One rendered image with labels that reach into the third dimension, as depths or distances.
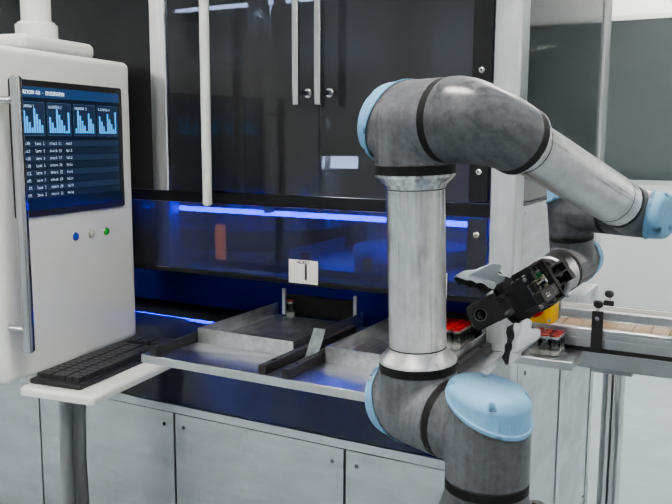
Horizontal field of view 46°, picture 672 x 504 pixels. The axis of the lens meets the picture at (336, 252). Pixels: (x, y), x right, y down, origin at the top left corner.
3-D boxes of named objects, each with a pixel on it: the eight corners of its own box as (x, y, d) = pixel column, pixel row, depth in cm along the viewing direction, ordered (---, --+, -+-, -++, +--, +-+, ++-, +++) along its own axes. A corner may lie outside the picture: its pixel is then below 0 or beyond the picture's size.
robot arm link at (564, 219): (619, 173, 133) (622, 237, 135) (563, 170, 142) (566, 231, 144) (591, 182, 128) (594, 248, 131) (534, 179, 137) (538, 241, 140)
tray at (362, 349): (392, 329, 200) (392, 315, 199) (493, 342, 187) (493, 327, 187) (325, 362, 170) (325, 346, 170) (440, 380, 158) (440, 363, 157)
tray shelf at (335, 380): (261, 319, 218) (261, 313, 218) (513, 353, 185) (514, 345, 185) (140, 362, 177) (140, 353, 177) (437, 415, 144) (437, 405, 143)
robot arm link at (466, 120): (503, 54, 96) (690, 189, 126) (437, 61, 104) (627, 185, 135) (476, 145, 95) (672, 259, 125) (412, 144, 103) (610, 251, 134)
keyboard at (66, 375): (135, 341, 216) (135, 333, 216) (180, 347, 211) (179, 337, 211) (29, 383, 179) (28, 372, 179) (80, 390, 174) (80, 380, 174)
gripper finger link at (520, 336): (530, 352, 115) (534, 304, 121) (500, 367, 119) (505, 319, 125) (545, 363, 116) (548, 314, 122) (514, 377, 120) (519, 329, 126)
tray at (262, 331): (277, 314, 216) (277, 302, 215) (363, 325, 204) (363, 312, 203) (197, 342, 186) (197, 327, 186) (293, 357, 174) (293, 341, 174)
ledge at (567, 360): (529, 348, 190) (529, 340, 189) (585, 355, 183) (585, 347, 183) (512, 362, 177) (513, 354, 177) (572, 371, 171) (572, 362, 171)
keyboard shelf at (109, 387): (113, 346, 222) (113, 336, 222) (201, 356, 212) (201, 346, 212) (-10, 393, 181) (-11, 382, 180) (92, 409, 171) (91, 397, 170)
